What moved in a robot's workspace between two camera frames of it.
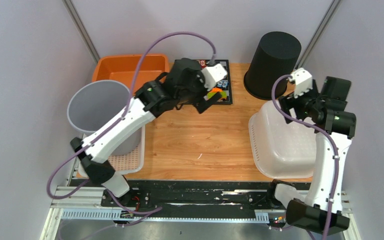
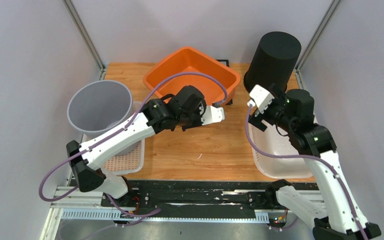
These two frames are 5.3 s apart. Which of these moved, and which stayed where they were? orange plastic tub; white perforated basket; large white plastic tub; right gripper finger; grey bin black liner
Moved: right gripper finger; orange plastic tub
Stayed: white perforated basket; grey bin black liner; large white plastic tub
